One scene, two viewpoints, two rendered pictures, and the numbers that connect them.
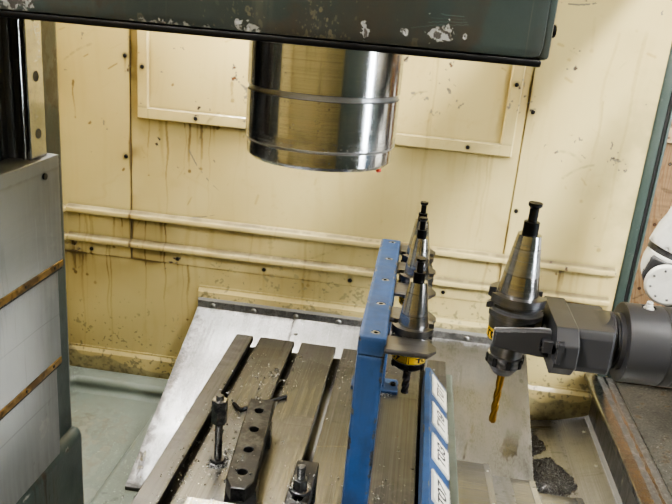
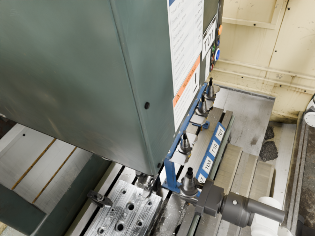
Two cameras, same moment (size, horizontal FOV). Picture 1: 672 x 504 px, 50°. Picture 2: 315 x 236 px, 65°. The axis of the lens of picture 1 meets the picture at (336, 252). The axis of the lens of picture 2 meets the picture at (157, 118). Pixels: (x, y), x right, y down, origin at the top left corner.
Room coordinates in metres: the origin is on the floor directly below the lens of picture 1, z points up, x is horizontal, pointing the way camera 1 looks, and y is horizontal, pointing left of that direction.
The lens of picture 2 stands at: (0.42, -0.30, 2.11)
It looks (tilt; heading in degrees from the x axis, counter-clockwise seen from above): 50 degrees down; 27
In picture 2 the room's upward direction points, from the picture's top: 9 degrees counter-clockwise
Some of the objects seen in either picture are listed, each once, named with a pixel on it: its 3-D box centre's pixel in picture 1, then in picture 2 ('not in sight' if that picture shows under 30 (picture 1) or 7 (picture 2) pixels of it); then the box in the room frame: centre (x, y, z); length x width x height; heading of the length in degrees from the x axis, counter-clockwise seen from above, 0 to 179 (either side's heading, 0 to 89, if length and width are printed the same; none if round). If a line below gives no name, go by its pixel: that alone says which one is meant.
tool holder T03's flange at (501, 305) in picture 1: (515, 302); (189, 186); (0.74, -0.20, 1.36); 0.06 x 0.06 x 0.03
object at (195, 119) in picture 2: (415, 291); (198, 120); (1.14, -0.14, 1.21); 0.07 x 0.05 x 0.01; 84
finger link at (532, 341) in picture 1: (522, 341); (188, 200); (0.71, -0.21, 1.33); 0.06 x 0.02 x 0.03; 84
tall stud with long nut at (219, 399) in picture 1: (218, 428); not in sight; (1.05, 0.17, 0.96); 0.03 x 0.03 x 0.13
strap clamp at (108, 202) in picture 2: not in sight; (101, 200); (0.72, 0.23, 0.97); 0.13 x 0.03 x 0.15; 84
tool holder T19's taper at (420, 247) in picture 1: (418, 255); (202, 105); (1.19, -0.15, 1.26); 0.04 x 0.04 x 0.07
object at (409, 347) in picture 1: (411, 347); (180, 158); (0.92, -0.12, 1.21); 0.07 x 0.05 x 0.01; 84
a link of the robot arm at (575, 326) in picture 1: (601, 337); (219, 202); (0.73, -0.30, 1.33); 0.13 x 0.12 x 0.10; 174
